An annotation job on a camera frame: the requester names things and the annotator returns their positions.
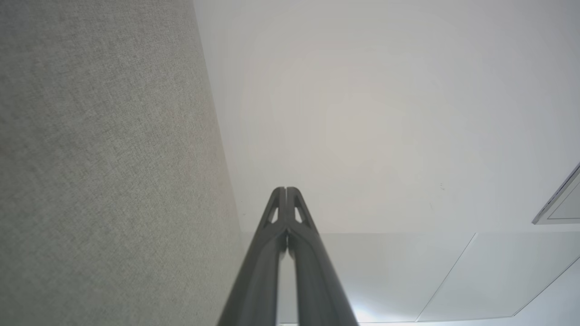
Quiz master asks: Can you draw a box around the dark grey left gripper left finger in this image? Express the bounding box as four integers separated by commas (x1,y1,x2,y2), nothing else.
217,187,288,326

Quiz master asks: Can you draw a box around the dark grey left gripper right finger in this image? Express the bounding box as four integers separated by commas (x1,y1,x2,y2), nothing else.
286,187,359,326

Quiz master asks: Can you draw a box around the grey framed panel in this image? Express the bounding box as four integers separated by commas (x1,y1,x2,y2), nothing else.
532,162,580,225

